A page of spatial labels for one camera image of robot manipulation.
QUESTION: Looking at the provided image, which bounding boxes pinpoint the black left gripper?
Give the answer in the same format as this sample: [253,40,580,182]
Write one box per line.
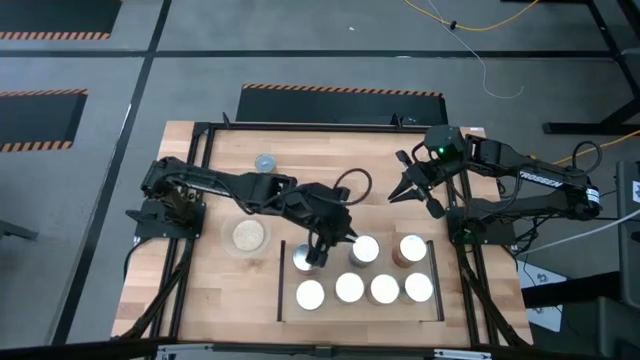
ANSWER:
[287,182,359,267]

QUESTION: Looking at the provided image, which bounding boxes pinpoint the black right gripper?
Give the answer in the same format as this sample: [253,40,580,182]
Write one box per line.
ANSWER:
[388,149,449,220]

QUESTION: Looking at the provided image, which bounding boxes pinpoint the Cherries label blue can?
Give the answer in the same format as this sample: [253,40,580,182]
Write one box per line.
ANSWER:
[348,234,381,269]

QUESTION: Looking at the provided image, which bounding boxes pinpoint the Tomatoes label can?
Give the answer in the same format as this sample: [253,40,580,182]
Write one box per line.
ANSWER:
[333,272,365,306]

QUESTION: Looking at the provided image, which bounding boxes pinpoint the Corn label orange can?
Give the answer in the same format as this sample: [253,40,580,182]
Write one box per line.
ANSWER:
[291,243,321,276]

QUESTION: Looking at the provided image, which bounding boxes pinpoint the Apple label red can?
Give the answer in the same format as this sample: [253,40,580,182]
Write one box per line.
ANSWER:
[391,233,429,269]

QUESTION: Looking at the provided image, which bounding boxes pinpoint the yellow blue tin can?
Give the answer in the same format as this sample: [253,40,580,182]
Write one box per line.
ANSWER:
[364,273,400,307]

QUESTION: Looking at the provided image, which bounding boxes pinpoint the Green Beans label can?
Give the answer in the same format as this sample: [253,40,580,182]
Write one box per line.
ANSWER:
[294,279,326,312]

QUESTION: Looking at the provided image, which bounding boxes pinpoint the Carrots label can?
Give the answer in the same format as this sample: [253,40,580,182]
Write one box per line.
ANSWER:
[398,272,435,305]

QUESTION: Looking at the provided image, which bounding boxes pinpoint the Orange label green can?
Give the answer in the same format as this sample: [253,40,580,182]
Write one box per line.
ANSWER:
[254,153,278,174]

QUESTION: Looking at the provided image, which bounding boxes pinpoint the wooden shelf black legs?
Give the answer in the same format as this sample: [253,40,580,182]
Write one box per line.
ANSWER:
[276,238,445,325]

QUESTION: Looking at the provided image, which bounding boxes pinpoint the clear lid with powder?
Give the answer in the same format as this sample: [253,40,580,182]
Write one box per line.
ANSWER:
[231,219,266,252]

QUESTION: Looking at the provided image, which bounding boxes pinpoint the black mat hazard stripe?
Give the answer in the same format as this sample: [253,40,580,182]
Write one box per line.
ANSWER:
[234,82,450,126]
[0,88,90,154]
[0,0,124,41]

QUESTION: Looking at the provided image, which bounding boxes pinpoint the black T-leg stand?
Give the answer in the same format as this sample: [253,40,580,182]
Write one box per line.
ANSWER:
[501,0,640,136]

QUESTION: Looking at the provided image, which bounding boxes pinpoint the white printed sheet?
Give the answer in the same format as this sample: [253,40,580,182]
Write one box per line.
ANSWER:
[517,259,569,332]

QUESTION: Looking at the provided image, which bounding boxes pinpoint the black beam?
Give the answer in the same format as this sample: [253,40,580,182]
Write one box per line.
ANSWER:
[522,271,621,309]

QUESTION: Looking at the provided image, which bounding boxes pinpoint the grey cabinet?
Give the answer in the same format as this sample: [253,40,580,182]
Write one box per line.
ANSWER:
[616,159,640,311]

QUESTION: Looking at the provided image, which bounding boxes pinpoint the grey box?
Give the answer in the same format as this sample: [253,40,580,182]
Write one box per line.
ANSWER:
[562,296,640,360]

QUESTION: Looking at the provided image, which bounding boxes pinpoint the dark stand foot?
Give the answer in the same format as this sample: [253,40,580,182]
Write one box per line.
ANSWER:
[0,219,40,242]

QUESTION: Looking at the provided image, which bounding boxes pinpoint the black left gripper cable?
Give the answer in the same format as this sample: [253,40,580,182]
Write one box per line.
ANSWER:
[332,167,374,207]

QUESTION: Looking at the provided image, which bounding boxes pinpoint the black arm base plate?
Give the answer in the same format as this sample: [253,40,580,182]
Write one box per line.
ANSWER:
[445,205,516,246]
[125,199,207,240]

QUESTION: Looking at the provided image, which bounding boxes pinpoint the white floor cable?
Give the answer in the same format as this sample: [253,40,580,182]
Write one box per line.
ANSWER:
[428,0,525,100]

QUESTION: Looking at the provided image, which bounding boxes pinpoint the yellow cable black knob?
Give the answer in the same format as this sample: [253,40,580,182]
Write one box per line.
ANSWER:
[403,0,542,33]

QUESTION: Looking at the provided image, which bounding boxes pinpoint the black aluminium table frame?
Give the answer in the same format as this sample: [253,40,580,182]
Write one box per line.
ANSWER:
[112,112,534,351]

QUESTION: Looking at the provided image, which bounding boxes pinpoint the white hose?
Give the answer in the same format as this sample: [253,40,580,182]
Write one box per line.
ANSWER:
[517,208,640,257]

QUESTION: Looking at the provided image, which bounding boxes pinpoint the grey front mount bar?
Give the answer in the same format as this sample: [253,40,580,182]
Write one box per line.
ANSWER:
[155,343,494,360]

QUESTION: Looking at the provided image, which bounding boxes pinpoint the yellow cable yellow plug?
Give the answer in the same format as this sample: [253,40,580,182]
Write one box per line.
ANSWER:
[552,128,640,166]

